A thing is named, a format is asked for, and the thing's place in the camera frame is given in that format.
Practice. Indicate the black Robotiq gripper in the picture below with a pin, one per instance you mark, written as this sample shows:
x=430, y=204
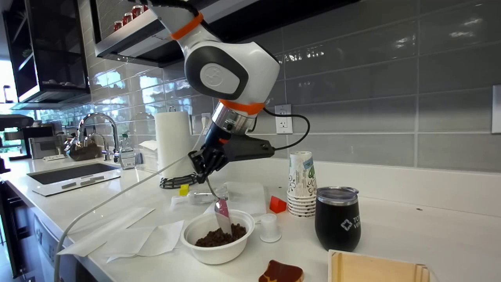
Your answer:
x=214, y=142

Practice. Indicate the white paper towel roll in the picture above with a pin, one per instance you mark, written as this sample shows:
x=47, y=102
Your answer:
x=172, y=142

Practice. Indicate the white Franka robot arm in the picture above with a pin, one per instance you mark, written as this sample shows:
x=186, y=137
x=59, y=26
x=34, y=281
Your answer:
x=244, y=68

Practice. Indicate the chrome sink faucet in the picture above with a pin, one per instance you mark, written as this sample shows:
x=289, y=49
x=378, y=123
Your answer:
x=95, y=123

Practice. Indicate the dark overhead shelf cabinet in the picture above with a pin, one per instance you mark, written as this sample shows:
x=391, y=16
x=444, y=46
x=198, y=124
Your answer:
x=291, y=13

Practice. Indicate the white bowl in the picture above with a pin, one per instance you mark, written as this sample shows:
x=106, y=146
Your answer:
x=216, y=253

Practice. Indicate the clear soap bottle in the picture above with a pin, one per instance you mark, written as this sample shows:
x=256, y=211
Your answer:
x=126, y=154

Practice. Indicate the white folded napkin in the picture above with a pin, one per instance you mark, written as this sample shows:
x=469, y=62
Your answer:
x=103, y=233
x=156, y=237

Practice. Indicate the clear plastic glass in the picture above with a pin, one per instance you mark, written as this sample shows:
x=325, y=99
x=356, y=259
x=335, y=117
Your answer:
x=200, y=198

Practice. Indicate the patterned paper cup stack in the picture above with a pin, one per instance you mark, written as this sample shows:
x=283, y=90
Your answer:
x=300, y=182

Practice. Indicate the brown cereal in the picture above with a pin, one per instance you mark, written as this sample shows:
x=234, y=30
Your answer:
x=208, y=239

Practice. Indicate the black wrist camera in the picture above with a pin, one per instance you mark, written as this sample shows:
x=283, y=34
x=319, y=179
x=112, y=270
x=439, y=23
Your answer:
x=247, y=148

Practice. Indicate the light wooden box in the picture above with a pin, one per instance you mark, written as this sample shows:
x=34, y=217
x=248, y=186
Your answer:
x=377, y=269

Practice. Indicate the white wall power outlet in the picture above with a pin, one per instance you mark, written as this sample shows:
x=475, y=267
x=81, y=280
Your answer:
x=283, y=124

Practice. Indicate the black coffee machine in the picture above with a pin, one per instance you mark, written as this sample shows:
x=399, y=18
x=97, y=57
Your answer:
x=31, y=139

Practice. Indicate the black insulated tumbler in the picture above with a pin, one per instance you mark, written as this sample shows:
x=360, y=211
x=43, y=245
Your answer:
x=336, y=225

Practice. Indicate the yellow plastic block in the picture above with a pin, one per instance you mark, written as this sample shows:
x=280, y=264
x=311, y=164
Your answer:
x=183, y=190

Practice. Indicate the black kitchen sink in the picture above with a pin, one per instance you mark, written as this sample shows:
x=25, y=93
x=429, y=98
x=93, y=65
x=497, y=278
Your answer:
x=67, y=173

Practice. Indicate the small orange block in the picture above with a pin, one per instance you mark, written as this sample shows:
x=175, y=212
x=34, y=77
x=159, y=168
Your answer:
x=277, y=206

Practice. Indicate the black upper wall cabinet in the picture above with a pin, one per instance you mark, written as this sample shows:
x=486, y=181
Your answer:
x=51, y=52

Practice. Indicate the small white cup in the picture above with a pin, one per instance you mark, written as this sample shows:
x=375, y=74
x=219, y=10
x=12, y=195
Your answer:
x=269, y=229

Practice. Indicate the dark base cabinet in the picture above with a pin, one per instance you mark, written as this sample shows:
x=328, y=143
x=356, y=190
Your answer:
x=20, y=236

